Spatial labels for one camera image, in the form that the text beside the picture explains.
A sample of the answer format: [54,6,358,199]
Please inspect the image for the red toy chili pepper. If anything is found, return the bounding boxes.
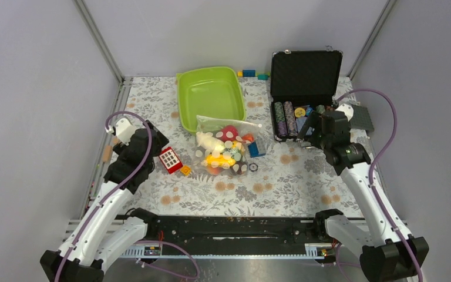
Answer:
[241,133,255,144]

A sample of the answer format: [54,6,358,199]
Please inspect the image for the red toy tomato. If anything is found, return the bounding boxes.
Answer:
[216,125,238,142]

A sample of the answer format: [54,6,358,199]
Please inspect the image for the clear zip top bag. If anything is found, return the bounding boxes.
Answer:
[191,115,262,176]

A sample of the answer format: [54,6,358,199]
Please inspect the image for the yellow toy lemon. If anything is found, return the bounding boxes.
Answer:
[202,155,236,169]

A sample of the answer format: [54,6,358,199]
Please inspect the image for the white toy radish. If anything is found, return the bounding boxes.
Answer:
[196,132,226,156]

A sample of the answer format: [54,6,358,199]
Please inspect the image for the orange toy peach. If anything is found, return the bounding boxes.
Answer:
[206,166,222,175]

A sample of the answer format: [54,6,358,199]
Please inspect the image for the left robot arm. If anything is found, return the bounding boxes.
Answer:
[40,123,169,281]

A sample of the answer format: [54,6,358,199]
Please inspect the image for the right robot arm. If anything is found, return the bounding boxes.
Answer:
[300,111,429,281]

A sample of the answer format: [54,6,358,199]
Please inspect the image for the grey building baseplate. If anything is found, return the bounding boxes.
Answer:
[349,104,375,132]

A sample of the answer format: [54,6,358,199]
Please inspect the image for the black poker chip case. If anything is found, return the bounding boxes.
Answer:
[269,50,343,142]

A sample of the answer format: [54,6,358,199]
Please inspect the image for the floral tablecloth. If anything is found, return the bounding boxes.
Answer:
[119,77,363,218]

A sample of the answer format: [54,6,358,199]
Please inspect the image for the blue toy brick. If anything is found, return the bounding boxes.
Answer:
[248,138,267,157]

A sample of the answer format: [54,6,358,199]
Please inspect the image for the loose poker chip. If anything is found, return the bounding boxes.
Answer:
[248,163,258,172]

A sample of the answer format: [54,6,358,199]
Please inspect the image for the green plastic tray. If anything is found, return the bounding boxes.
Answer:
[176,66,246,134]

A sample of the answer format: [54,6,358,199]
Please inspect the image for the orange toy brick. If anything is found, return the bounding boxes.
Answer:
[180,165,191,176]

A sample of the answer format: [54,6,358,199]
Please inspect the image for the red window toy block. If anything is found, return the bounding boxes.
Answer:
[159,147,184,174]

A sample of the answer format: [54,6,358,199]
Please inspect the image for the wooden block long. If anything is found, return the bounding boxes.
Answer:
[101,145,113,163]

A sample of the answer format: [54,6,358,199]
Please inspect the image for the teal brick at wall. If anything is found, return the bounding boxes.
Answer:
[257,73,269,80]

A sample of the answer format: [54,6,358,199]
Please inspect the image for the blue brick at wall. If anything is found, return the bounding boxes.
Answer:
[241,69,256,77]

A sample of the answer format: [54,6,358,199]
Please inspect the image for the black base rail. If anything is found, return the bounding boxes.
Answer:
[143,216,336,257]

